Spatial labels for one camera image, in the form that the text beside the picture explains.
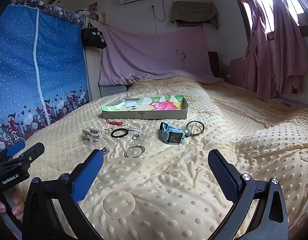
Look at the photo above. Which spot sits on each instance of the beige hair claw clip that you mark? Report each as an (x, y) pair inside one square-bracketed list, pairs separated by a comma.
[(91, 135)]

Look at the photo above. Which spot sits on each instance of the blue smart watch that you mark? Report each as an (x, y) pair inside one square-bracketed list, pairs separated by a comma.
[(172, 133)]

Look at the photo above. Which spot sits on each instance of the person's left hand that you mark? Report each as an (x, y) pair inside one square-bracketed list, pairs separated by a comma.
[(18, 208)]

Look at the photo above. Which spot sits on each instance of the cloth covered shelf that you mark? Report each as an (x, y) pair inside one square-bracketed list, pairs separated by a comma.
[(194, 11)]

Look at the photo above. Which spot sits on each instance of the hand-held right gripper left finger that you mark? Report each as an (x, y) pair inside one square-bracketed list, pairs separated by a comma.
[(89, 175)]

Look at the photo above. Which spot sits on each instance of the blue printed fabric wardrobe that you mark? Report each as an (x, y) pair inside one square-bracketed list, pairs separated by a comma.
[(16, 75)]

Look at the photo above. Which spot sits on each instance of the silver beaded barrette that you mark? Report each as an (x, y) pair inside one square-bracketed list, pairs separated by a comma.
[(132, 127)]

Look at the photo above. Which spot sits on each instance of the black and white bead charm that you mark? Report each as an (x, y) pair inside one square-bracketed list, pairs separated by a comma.
[(105, 151)]

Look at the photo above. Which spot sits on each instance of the yellow dotted blanket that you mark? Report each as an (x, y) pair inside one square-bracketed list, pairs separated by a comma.
[(169, 192)]

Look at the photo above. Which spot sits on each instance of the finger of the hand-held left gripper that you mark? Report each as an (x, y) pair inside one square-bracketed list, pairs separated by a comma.
[(15, 148), (33, 152)]

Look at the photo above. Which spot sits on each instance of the dark brown wooden board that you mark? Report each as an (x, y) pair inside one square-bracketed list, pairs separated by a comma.
[(214, 63)]

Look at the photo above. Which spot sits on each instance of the pink curtain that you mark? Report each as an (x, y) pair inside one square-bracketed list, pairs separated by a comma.
[(271, 62)]

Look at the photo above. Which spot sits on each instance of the light wooden cabinet panel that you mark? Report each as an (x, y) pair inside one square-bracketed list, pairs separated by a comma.
[(94, 72)]

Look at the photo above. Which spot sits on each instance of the silver key rings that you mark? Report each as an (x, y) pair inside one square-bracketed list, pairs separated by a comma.
[(107, 131)]

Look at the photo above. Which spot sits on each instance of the black tote bag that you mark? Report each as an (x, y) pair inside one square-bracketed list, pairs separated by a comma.
[(93, 38)]

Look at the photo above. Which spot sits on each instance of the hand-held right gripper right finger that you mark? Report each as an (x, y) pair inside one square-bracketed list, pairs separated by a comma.
[(222, 177)]

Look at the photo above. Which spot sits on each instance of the grey tray with colourful lining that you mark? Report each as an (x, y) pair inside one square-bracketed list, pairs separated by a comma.
[(146, 107)]

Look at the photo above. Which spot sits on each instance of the pink sheet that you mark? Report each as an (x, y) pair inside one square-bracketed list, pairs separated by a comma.
[(154, 55)]

